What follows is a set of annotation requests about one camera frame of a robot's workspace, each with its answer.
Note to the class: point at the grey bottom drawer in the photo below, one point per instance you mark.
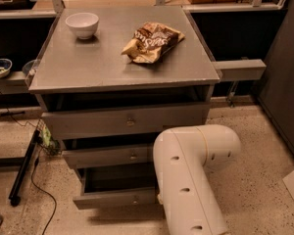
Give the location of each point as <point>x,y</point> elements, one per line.
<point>117,185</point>

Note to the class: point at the grey drawer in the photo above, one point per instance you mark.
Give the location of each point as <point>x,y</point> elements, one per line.
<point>117,185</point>
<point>105,156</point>
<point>122,121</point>

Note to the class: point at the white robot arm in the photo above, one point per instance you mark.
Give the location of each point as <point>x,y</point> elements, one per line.
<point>182,157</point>

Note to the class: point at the grey top drawer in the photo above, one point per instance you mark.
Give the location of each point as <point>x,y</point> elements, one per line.
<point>122,121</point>

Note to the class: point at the grey middle drawer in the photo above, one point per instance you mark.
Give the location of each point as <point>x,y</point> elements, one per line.
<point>105,156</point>

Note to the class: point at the grey drawer cabinet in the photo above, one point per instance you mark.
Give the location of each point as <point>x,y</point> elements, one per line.
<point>78,75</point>

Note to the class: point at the black metal floor bar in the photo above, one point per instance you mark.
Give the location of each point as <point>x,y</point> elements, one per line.
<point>14,194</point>

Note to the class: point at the brown chip bag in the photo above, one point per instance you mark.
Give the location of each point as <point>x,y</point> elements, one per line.
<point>150,42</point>

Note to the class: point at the clear glass bowl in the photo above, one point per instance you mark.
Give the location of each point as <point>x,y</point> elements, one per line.
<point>30,68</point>

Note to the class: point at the white ceramic bowl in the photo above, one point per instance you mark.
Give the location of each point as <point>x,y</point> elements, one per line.
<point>82,25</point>

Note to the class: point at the blue patterned bowl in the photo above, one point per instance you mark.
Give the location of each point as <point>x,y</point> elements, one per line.
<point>5,66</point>

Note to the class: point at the green packet in wire basket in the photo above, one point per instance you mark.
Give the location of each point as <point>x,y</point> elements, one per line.
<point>48,143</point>

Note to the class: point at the grey side rail block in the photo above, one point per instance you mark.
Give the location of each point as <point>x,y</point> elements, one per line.
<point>240,70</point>

